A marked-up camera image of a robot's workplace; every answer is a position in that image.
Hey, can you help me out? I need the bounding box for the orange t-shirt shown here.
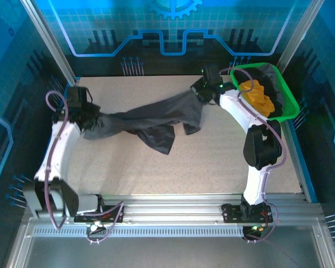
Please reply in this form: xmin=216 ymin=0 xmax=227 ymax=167
xmin=239 ymin=79 xmax=276 ymax=118

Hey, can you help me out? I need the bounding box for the black t-shirt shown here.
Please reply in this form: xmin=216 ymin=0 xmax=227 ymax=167
xmin=234 ymin=68 xmax=284 ymax=117

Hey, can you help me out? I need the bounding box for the grey t-shirt crumpled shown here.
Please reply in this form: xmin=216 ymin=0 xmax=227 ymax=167
xmin=261 ymin=64 xmax=287 ymax=104

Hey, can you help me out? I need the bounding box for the aluminium frame post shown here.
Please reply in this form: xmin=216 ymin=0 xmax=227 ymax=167
xmin=277 ymin=0 xmax=326 ymax=74
xmin=21 ymin=0 xmax=78 ymax=85

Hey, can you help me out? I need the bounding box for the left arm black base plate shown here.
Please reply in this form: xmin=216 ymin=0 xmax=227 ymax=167
xmin=74 ymin=204 xmax=125 ymax=224

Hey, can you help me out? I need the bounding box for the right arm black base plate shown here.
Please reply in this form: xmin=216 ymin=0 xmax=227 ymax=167
xmin=221 ymin=203 xmax=279 ymax=224

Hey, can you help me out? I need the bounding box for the green plastic basket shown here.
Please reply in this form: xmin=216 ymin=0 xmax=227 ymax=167
xmin=230 ymin=63 xmax=300 ymax=122

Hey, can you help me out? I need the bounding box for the slotted metal cable duct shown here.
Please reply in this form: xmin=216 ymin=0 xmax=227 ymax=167
xmin=30 ymin=225 xmax=319 ymax=238

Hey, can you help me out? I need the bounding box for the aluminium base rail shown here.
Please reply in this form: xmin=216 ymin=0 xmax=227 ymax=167
xmin=25 ymin=194 xmax=324 ymax=226

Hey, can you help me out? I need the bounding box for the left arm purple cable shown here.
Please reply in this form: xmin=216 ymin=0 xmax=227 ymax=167
xmin=45 ymin=90 xmax=125 ymax=245

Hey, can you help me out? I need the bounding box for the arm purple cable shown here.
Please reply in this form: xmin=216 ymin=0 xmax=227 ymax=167
xmin=45 ymin=90 xmax=125 ymax=245
xmin=219 ymin=66 xmax=287 ymax=244

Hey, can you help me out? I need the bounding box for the dark grey t-shirt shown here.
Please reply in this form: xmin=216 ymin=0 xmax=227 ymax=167
xmin=83 ymin=88 xmax=213 ymax=156

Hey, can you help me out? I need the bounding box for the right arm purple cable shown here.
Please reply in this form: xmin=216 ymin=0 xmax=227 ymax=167
xmin=219 ymin=66 xmax=287 ymax=244

